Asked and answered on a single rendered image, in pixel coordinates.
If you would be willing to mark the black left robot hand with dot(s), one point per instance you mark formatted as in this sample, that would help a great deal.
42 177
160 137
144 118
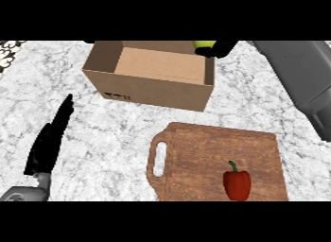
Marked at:
48 146

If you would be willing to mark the brown wooden cutting board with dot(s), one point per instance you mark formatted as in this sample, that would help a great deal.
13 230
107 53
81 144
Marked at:
203 151

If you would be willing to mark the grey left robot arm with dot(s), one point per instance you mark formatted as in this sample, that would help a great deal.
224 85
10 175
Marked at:
29 190

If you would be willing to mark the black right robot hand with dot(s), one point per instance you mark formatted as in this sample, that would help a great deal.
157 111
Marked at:
220 48

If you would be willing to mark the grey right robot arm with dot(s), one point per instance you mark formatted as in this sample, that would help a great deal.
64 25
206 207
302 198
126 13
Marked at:
307 82

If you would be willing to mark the yellow-green pear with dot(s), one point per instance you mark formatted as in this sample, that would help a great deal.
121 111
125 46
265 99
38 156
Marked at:
203 43

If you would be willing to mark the red bell pepper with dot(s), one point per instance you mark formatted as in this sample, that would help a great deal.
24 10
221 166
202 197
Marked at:
236 186

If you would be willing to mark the brown cardboard box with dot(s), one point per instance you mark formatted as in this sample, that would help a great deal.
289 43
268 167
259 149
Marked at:
157 89

